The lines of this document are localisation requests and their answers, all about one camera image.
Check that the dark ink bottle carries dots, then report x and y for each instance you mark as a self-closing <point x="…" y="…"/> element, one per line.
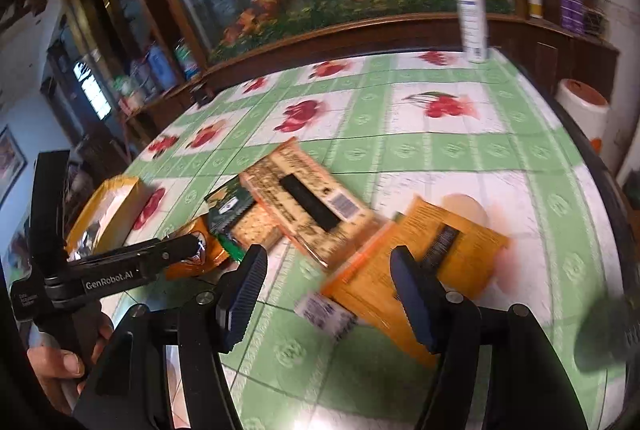
<point x="203" y="93"/>

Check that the small clear cracker packet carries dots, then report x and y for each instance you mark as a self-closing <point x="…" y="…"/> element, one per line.
<point x="255" y="227"/>

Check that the dark green snack packet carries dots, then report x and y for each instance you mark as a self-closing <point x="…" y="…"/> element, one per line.
<point x="227" y="210"/>

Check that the low wooden cabinet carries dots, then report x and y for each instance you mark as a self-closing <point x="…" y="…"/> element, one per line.
<point x="400" y="34"/>

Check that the framed wall picture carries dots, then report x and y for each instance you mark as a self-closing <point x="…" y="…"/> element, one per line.
<point x="10" y="164"/>

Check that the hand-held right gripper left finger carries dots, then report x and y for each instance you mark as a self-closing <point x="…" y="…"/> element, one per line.
<point x="245" y="300"/>

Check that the person's left hand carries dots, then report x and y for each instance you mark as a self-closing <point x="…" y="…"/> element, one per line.
<point x="55" y="365"/>

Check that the orange snack packet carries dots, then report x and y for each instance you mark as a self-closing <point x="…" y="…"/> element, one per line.
<point x="182" y="271"/>
<point x="360" y="295"/>

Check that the white spray bottle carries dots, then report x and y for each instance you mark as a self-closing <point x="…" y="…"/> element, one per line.
<point x="472" y="14"/>

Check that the yellow cardboard box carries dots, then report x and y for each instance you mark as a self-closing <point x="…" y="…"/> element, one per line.
<point x="112" y="205"/>

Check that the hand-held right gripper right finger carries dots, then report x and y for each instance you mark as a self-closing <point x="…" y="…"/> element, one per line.
<point x="415" y="305"/>

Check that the green fruit-print tablecloth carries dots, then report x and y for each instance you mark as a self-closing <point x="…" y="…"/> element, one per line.
<point x="450" y="149"/>

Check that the long orange cracker packet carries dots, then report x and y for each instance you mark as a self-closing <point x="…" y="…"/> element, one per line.
<point x="300" y="180"/>

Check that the blue thermos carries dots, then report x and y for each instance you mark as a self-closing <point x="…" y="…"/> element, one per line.
<point x="160" y="67"/>

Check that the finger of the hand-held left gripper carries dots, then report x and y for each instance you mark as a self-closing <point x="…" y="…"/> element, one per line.
<point x="50" y="210"/>
<point x="170" y="252"/>

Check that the purple bottle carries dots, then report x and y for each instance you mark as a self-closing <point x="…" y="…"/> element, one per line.
<point x="581" y="12"/>
<point x="567" y="9"/>

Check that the green blue bag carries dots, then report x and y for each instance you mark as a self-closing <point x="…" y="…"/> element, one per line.
<point x="186" y="57"/>

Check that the window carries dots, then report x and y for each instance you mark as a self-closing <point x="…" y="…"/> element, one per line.
<point x="92" y="89"/>

